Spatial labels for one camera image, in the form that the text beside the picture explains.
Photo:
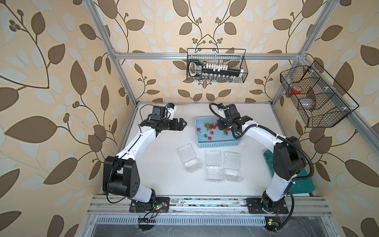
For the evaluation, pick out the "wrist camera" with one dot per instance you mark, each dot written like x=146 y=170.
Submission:
x=228 y=112
x=170 y=111

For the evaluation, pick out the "black white tool set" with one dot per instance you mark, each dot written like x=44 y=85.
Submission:
x=196 y=68

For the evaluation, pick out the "right black wire basket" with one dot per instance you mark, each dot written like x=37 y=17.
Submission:
x=324 y=101

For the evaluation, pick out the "strawberries in blue basket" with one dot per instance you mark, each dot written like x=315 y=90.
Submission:
x=210 y=132

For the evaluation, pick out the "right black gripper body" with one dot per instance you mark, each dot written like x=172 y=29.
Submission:
x=229 y=120

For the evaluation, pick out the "clear clamshell container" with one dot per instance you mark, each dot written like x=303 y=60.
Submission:
x=232 y=166
x=214 y=171
x=189 y=158

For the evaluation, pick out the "back black wire basket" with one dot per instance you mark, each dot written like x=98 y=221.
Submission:
x=234 y=58

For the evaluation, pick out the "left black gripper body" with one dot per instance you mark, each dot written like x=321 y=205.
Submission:
x=169 y=125

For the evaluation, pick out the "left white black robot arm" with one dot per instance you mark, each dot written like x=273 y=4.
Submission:
x=121 y=176

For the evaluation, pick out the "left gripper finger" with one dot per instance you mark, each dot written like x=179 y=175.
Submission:
x=181 y=122
x=180 y=127

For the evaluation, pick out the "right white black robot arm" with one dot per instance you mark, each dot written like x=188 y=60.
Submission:
x=290 y=163

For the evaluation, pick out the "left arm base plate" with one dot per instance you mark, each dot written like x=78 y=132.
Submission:
x=156 y=203

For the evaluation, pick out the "black wire basket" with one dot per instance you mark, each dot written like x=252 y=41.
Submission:
x=234 y=58
x=324 y=101

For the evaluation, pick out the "red tape roll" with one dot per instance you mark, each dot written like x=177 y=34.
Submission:
x=296 y=90

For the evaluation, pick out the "blue plastic basket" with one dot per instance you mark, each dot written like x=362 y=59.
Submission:
x=212 y=144

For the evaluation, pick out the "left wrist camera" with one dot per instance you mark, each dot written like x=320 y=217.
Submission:
x=170 y=111

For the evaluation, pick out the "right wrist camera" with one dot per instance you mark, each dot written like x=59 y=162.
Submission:
x=228 y=112

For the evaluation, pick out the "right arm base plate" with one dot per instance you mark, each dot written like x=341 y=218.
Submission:
x=266 y=206

